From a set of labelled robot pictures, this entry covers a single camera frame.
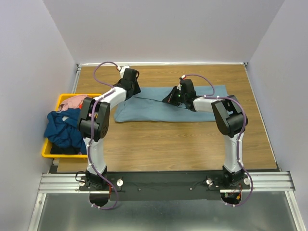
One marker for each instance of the patterned pink shirt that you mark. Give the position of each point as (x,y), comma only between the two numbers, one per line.
(74,102)

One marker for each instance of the aluminium frame rail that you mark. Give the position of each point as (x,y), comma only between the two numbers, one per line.
(262,182)

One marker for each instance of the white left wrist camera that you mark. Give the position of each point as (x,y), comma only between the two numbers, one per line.
(122,69)

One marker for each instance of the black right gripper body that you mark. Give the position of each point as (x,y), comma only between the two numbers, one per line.
(185,97)

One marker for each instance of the yellow plastic bin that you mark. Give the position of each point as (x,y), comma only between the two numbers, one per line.
(47,144)

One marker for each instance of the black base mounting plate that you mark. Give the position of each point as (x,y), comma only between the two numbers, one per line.
(163,185)

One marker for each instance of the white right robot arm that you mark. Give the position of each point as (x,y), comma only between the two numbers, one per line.
(230,119)

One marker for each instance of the dark blue shirt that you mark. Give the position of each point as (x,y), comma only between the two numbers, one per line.
(62,129)

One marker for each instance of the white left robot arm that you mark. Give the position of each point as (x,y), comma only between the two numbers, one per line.
(93,123)

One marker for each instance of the light blue t shirt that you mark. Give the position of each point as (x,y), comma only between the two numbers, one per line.
(148,106)

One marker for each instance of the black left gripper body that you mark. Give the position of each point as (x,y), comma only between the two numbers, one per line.
(119,82)

